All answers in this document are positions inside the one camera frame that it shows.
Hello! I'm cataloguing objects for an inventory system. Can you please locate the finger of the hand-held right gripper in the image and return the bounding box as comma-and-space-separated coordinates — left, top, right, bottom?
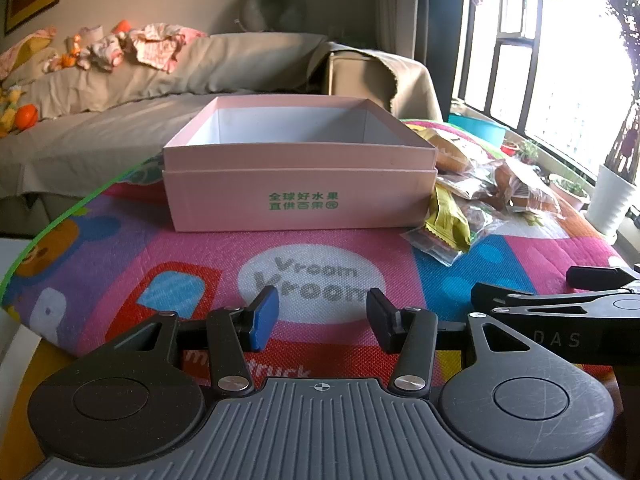
567, 266, 640, 291
472, 283, 621, 317

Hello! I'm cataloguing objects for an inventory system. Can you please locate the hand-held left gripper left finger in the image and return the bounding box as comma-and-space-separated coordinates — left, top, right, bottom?
95, 286, 280, 394

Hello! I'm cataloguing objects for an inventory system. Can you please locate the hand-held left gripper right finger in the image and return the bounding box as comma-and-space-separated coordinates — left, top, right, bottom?
367, 288, 551, 394

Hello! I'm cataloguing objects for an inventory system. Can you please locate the yellow-green snack packet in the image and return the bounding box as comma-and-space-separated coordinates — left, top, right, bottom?
425, 182, 474, 254

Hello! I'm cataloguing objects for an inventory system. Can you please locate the pile of snack packets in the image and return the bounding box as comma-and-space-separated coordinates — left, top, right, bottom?
400, 122, 566, 267

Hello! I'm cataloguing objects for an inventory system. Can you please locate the pink cardboard box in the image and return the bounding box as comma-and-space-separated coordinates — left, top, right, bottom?
161, 95, 439, 233

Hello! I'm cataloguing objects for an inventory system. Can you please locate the white plant pot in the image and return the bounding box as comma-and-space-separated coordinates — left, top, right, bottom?
585, 162, 637, 239

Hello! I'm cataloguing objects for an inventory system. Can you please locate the colourful printed play mat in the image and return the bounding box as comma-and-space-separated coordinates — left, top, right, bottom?
0, 119, 638, 480

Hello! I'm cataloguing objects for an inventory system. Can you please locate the small potted plant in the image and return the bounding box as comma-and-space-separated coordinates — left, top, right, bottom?
515, 139, 545, 167
549, 170, 592, 211

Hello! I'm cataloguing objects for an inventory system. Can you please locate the teal plastic basin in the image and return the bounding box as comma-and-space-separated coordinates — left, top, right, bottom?
447, 112, 507, 144

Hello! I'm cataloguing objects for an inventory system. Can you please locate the tall green plant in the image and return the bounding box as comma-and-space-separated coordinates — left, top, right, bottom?
597, 0, 640, 176

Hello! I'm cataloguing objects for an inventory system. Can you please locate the beige cardboard box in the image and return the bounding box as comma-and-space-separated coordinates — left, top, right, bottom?
327, 42, 444, 123

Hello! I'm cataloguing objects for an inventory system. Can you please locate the grey covered sofa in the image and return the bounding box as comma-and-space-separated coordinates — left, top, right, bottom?
0, 32, 331, 231

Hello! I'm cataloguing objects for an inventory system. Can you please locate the pink white clothes heap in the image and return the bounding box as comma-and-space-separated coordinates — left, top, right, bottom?
82, 20, 208, 73

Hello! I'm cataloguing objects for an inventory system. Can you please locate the grey curtain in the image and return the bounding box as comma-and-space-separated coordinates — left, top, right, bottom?
367, 0, 468, 106

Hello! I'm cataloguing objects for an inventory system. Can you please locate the grey round fan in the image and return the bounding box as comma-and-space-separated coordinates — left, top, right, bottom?
239, 0, 309, 36

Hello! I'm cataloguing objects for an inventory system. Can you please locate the orange toy ball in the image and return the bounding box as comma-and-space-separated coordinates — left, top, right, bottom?
14, 104, 40, 131

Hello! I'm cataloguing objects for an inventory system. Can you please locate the yellow plush toy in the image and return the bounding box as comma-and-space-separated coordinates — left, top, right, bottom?
0, 85, 26, 137

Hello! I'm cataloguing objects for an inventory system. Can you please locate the small orange plush toy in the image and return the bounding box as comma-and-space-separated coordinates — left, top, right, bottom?
59, 35, 84, 69

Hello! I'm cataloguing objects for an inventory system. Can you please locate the black window frame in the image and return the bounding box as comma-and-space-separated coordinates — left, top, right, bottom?
465, 0, 640, 181

